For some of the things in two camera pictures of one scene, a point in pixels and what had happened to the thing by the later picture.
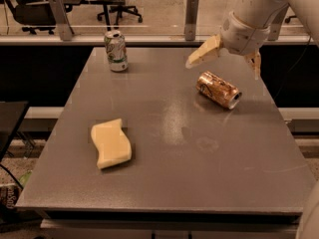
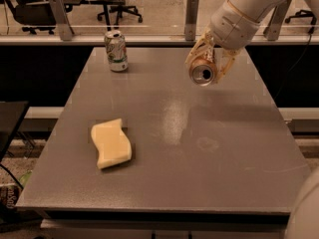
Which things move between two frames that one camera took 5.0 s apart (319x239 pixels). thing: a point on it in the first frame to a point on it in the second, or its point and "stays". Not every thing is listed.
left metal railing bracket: x=63 y=23 stays
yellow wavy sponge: x=113 y=143 stays
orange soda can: x=214 y=88 to x=202 y=72
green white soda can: x=116 y=47 stays
